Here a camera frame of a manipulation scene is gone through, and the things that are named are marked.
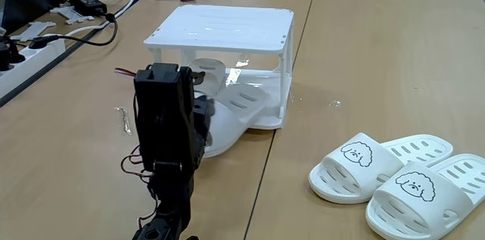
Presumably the grey bear slipper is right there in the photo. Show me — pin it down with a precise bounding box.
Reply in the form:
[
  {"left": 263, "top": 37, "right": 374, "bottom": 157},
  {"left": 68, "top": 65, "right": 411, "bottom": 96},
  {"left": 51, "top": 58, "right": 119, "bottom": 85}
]
[
  {"left": 202, "top": 83, "right": 272, "bottom": 159},
  {"left": 188, "top": 58, "right": 227, "bottom": 97}
]

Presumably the white poodle slipper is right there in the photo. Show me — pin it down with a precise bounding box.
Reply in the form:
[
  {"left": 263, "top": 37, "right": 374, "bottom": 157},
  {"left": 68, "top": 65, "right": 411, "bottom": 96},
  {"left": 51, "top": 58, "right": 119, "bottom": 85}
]
[
  {"left": 307, "top": 132, "right": 455, "bottom": 205},
  {"left": 365, "top": 152, "right": 485, "bottom": 240}
]

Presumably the white two-shelf shoe rack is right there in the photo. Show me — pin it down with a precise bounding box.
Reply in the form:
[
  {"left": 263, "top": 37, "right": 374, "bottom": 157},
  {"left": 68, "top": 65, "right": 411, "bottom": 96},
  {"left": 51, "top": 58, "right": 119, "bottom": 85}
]
[{"left": 142, "top": 4, "right": 296, "bottom": 131}]

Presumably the clear tape strip marker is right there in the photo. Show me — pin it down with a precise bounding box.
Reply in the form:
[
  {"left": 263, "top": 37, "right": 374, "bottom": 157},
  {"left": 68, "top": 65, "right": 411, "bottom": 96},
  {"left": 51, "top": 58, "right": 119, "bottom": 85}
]
[{"left": 114, "top": 106, "right": 133, "bottom": 137}]

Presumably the black power adapter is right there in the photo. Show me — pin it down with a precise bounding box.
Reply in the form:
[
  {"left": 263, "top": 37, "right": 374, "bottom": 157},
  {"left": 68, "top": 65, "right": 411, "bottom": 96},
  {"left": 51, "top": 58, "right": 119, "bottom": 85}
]
[{"left": 69, "top": 0, "right": 108, "bottom": 17}]

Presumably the white power strip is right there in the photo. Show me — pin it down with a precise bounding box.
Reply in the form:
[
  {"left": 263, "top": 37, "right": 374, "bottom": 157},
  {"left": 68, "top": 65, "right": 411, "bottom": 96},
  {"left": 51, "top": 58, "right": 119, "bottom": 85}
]
[{"left": 0, "top": 36, "right": 67, "bottom": 99}]

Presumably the white cable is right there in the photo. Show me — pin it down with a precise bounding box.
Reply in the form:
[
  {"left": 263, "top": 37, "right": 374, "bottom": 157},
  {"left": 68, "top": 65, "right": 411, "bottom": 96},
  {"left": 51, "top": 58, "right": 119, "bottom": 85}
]
[{"left": 43, "top": 0, "right": 179, "bottom": 40}]

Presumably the white plastic bracket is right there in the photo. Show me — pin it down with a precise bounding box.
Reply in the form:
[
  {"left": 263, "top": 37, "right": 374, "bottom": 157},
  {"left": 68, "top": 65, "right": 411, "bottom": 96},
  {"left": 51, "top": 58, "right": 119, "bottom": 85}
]
[
  {"left": 48, "top": 5, "right": 95, "bottom": 26},
  {"left": 10, "top": 20, "right": 57, "bottom": 42}
]

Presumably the black plug with cable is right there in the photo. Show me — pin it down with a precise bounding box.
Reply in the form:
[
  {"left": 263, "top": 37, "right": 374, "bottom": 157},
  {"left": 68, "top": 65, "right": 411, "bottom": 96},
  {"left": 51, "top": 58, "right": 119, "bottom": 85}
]
[{"left": 28, "top": 11, "right": 119, "bottom": 51}]

